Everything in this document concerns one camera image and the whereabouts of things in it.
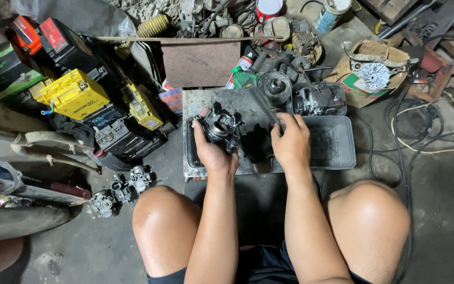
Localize grey carburetor with black cap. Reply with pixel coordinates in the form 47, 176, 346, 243
293, 86, 332, 116

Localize white cable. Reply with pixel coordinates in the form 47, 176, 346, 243
390, 102, 454, 155

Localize round clutch pulley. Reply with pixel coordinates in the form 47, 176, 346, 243
256, 71, 293, 106

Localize grey plastic sheet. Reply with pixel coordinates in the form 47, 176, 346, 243
10, 0, 138, 38

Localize small yellow battery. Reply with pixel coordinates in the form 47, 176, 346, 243
121, 82, 165, 131

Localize orange battery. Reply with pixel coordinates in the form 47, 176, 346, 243
9, 15, 43, 56

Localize person's left hand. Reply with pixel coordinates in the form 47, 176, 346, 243
193, 107, 240, 176

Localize white red spray can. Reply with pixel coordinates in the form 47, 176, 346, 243
225, 54, 256, 90

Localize person's right leg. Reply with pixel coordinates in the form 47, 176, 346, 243
323, 179, 411, 284

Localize large yellow battery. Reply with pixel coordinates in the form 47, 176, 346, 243
39, 69, 112, 121

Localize silver finned rotor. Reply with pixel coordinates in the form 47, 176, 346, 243
352, 61, 391, 90

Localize person's right hand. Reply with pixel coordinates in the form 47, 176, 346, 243
270, 112, 311, 174

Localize blue white can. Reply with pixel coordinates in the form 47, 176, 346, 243
314, 0, 353, 34

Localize heap of engine parts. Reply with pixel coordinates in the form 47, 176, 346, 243
175, 0, 324, 79

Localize black battery with red top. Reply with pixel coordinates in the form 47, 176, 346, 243
39, 17, 102, 76

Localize green black carton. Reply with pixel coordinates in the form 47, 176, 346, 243
0, 41, 47, 100

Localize silver carburetor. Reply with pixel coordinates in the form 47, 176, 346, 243
89, 189, 116, 218
110, 174, 133, 204
128, 164, 153, 195

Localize black tray with parts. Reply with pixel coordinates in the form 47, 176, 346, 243
291, 82, 348, 117

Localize dark grey carburetor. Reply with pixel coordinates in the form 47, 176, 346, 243
195, 102, 246, 154

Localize black battery with grey top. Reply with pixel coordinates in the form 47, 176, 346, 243
92, 117, 169, 160

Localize cardboard box with engine parts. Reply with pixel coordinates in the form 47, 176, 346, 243
323, 39, 420, 109

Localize coil of black cables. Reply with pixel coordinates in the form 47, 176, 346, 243
353, 33, 454, 284

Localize thin wooden stick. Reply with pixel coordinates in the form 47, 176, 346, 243
95, 35, 285, 43

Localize green plastic bottle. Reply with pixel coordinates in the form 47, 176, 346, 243
231, 66, 260, 90

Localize grey metal work plate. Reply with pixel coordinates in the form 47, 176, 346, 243
182, 88, 292, 179

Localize heap of wood and metal scrap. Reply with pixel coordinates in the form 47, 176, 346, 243
359, 0, 454, 104

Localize chrome exhaust pipe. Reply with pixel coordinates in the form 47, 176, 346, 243
0, 160, 93, 207

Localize dark blue shorts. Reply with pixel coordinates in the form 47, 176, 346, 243
146, 240, 374, 284

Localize person's left leg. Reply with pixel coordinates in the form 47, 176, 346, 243
132, 185, 203, 279

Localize grey plastic tray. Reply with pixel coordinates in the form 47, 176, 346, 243
303, 115, 356, 170

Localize brown flat board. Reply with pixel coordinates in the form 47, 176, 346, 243
160, 41, 242, 88

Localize dark long brush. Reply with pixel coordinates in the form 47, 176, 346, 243
250, 88, 286, 131

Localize black oily tray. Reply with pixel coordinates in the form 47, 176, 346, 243
186, 115, 275, 168

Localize person's leg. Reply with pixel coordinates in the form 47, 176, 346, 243
132, 185, 203, 279
323, 179, 411, 284

